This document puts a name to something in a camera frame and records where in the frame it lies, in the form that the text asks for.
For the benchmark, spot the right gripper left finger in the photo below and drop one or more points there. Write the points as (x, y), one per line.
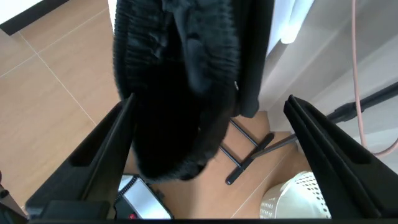
(84, 180)

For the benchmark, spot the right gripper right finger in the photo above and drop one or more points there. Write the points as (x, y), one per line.
(348, 174)

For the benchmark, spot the black garment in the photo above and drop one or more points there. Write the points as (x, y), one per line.
(174, 93)

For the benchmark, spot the white laundry basket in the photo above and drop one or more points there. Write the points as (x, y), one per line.
(295, 193)

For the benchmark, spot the pink clothes hanger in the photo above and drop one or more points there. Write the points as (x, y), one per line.
(356, 77)

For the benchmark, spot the black clothes rack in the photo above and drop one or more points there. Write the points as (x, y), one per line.
(245, 165)

